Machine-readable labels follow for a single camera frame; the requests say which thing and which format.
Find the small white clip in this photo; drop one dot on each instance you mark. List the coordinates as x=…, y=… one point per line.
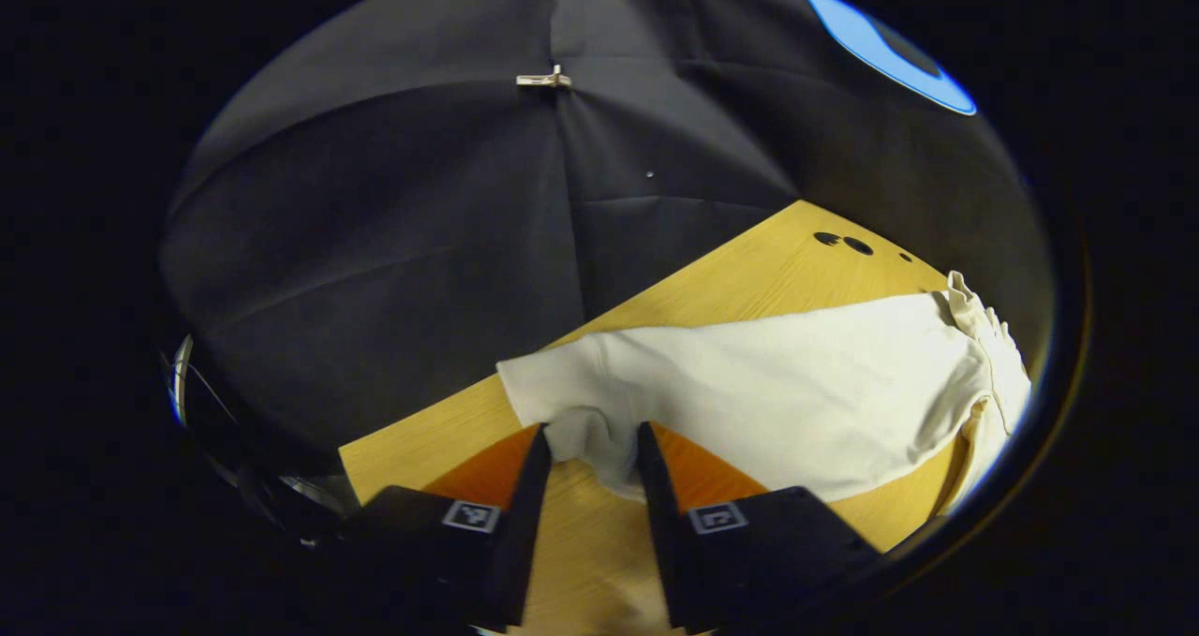
x=543, y=79

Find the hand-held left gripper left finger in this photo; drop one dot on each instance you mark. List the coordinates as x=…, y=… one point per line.
x=520, y=542

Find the cream white hoodie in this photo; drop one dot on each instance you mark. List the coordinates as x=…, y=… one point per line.
x=768, y=392

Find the black backdrop cloth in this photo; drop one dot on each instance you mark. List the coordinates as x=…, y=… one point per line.
x=375, y=243

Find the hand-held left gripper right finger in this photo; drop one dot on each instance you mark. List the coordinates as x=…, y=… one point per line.
x=665, y=542

